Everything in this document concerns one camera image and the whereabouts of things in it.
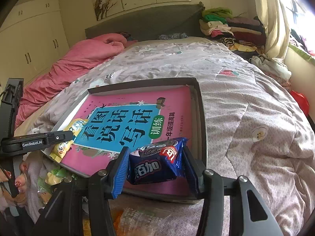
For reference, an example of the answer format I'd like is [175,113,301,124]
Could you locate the stack of folded clothes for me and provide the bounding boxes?
[199,7,266,55]

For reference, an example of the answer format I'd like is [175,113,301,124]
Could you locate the red plastic bag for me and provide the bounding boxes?
[290,90,310,117]

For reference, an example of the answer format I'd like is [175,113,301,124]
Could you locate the light green pastry packet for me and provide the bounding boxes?
[37,167,77,205]

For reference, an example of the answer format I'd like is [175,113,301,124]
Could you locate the patterned mauve quilt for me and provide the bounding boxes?
[17,39,314,235]

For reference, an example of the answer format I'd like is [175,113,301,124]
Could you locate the black shallow tray box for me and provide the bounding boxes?
[40,77,207,205]

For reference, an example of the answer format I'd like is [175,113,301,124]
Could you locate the left hand red nails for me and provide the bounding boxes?
[1,160,29,211]

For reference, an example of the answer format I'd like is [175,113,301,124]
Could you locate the cream curtain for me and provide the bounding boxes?
[255,0,290,60]

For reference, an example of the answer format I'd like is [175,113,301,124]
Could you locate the orange-ended biscuit packet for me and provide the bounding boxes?
[83,206,158,236]

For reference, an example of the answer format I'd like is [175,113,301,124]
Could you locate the pink blue Chinese workbook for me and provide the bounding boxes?
[60,85,193,197]

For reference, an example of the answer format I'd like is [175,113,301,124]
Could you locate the cream wardrobe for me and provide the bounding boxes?
[1,0,69,89]

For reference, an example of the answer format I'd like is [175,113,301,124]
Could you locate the gold wafer snack packet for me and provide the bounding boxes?
[48,117,89,163]

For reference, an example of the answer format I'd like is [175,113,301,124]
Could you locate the blue Oreo cookie packet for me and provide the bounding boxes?
[127,137,188,185]

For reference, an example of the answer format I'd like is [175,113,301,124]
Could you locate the pink blanket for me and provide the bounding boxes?
[15,33,132,127]

